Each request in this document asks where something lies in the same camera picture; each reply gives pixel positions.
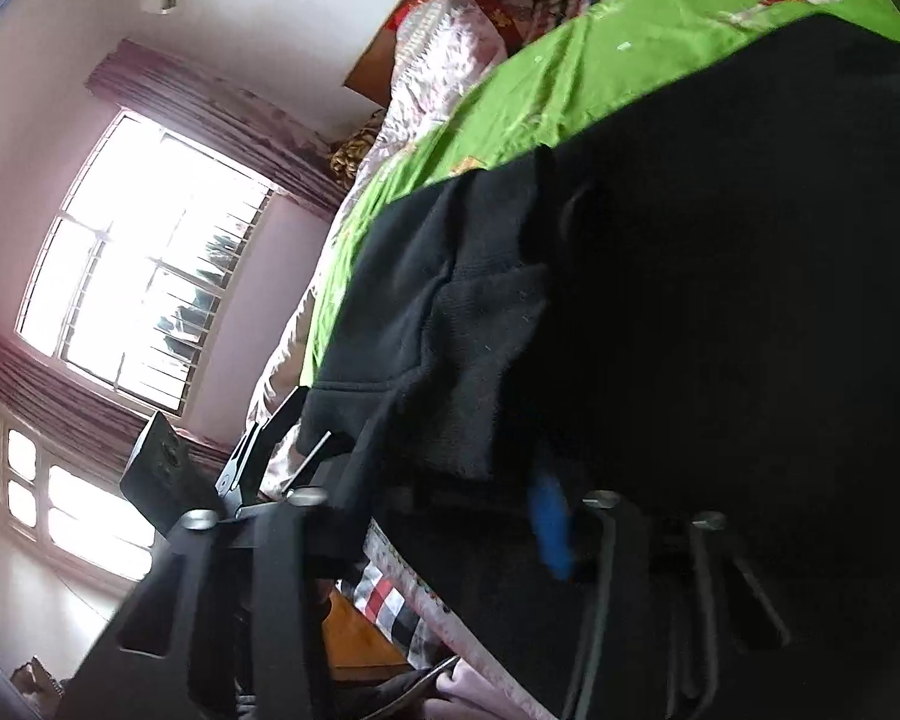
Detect black pants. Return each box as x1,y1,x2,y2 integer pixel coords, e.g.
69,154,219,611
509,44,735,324
300,11,900,720

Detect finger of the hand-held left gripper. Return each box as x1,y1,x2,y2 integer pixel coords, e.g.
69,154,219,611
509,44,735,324
283,431,333,500
217,386,312,505

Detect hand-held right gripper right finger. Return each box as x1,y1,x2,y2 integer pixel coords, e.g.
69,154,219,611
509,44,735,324
529,457,803,720

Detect pink floral quilt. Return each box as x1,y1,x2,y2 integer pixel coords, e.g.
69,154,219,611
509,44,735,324
247,0,511,496

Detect dark slipper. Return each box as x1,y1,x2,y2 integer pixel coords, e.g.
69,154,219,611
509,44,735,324
345,656,466,720

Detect barred window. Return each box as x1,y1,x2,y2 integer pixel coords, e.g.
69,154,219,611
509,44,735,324
15,109,275,417

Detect dark red curtain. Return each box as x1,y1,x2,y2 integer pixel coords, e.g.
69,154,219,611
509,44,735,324
0,37,346,473

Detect small window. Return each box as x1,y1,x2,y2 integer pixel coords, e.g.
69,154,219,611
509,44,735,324
0,424,158,586

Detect green printed blanket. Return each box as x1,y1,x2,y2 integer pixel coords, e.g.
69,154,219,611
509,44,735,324
304,0,900,383

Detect leopard print plush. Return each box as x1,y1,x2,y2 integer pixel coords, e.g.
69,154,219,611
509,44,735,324
328,124,383,181

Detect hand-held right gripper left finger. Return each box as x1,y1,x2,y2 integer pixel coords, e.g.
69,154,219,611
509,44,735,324
49,487,346,720

